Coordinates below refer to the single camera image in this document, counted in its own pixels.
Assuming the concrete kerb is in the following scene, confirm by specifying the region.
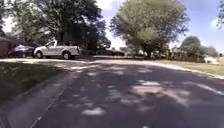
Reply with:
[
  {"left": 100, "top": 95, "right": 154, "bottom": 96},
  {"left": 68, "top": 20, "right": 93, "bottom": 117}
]
[{"left": 143, "top": 60, "right": 224, "bottom": 81}]

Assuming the large dark tree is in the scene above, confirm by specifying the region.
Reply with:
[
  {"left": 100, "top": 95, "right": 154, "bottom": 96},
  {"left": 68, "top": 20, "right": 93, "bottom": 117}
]
[{"left": 9, "top": 0, "right": 112, "bottom": 54}]

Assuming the grass lawn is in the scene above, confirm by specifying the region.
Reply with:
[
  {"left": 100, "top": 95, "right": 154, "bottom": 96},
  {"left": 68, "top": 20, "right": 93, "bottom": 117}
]
[
  {"left": 0, "top": 61, "right": 73, "bottom": 104},
  {"left": 149, "top": 59, "right": 224, "bottom": 77}
]

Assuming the large green tree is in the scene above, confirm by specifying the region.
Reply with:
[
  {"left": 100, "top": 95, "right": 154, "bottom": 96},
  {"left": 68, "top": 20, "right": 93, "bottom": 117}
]
[{"left": 109, "top": 0, "right": 190, "bottom": 59}]

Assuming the dark blue car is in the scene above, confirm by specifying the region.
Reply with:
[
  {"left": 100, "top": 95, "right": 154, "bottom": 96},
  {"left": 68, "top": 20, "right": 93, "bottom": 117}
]
[{"left": 7, "top": 44, "right": 36, "bottom": 59}]

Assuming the dark vehicle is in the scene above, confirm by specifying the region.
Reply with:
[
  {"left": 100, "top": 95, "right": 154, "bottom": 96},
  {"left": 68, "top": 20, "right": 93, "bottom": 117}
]
[{"left": 96, "top": 48, "right": 126, "bottom": 57}]

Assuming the white pickup truck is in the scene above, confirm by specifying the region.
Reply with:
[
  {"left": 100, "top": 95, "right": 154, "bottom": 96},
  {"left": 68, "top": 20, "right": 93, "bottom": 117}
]
[{"left": 33, "top": 40, "right": 82, "bottom": 61}]

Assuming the concrete kerb gutter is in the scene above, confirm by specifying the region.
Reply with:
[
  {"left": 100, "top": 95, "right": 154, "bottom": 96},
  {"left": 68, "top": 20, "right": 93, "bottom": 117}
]
[{"left": 0, "top": 68, "right": 84, "bottom": 128}]

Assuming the building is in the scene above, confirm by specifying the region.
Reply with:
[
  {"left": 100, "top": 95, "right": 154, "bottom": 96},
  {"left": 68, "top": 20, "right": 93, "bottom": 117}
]
[{"left": 0, "top": 35, "right": 13, "bottom": 58}]

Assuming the small green tree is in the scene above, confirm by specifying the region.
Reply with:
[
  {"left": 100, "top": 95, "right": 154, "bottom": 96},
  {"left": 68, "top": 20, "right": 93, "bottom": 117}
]
[{"left": 179, "top": 35, "right": 203, "bottom": 58}]

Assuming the grey asphalt road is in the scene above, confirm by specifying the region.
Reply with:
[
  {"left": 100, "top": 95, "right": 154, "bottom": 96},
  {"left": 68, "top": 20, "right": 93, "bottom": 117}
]
[{"left": 31, "top": 58, "right": 224, "bottom": 128}]

